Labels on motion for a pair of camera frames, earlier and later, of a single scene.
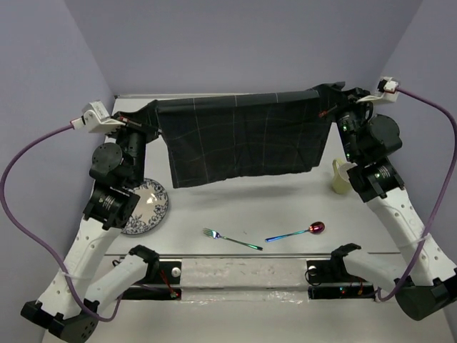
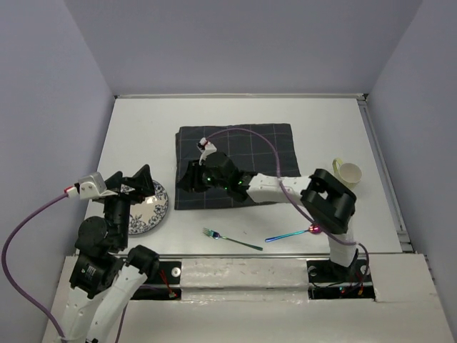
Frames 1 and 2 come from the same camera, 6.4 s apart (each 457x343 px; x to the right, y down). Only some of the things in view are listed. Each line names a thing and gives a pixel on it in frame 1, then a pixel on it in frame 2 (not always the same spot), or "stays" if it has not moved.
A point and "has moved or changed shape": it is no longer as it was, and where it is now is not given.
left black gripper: [143, 121] to [143, 181]
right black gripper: [335, 100] to [190, 179]
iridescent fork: [216, 235] stays
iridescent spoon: [316, 227] stays
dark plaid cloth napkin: [220, 138] has moved or changed shape
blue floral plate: [151, 208] stays
